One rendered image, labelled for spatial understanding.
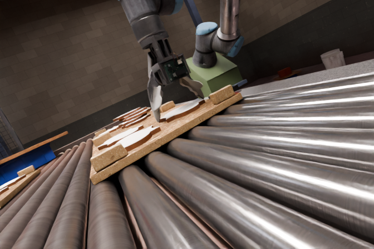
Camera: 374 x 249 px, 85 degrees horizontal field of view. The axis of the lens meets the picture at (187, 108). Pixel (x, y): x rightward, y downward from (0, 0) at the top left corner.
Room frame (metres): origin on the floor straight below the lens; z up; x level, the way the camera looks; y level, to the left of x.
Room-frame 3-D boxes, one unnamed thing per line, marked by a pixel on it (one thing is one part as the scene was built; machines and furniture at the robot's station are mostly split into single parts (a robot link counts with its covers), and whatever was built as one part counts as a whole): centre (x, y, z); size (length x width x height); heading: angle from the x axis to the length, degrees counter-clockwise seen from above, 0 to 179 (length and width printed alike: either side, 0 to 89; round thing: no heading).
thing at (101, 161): (0.35, 0.16, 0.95); 0.06 x 0.02 x 0.03; 113
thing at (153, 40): (0.53, 0.00, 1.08); 0.09 x 0.08 x 0.12; 23
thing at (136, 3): (0.53, 0.00, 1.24); 0.09 x 0.08 x 0.11; 137
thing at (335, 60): (3.35, -2.58, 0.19); 0.30 x 0.30 x 0.37
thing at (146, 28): (0.53, 0.00, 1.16); 0.08 x 0.08 x 0.05
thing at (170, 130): (0.58, 0.11, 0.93); 0.41 x 0.35 x 0.02; 23
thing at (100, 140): (0.71, 0.31, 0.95); 0.06 x 0.02 x 0.03; 113
